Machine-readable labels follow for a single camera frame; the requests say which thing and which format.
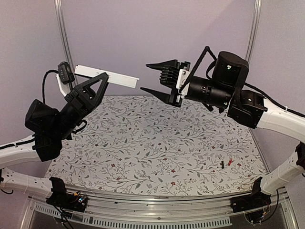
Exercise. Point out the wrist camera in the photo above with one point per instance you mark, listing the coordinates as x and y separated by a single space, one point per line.
65 78
169 77

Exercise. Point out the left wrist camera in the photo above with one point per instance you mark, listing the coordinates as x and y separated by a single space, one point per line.
65 78

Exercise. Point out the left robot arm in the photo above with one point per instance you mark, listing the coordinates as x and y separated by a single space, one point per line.
50 127

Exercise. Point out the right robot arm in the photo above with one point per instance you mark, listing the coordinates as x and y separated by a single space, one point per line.
226 89

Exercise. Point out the aluminium frame post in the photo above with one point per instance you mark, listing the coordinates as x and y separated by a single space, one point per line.
63 32
254 29

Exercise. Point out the right aluminium frame post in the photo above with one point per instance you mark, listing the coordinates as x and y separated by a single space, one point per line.
254 29

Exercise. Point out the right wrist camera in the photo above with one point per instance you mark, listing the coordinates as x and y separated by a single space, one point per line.
169 77

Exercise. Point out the floral patterned table mat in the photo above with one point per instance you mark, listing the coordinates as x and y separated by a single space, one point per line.
138 145

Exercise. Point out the left aluminium frame post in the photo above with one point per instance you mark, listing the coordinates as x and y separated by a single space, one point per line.
63 32

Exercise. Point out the aluminium front rail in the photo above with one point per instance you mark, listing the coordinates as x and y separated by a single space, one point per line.
111 210

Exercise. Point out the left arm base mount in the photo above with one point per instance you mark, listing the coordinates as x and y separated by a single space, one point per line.
61 199

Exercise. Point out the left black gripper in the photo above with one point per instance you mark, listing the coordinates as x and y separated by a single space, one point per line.
80 98

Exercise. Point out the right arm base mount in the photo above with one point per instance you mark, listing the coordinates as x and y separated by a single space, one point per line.
255 199

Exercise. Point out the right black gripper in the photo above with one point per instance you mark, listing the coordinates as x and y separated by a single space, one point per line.
167 98

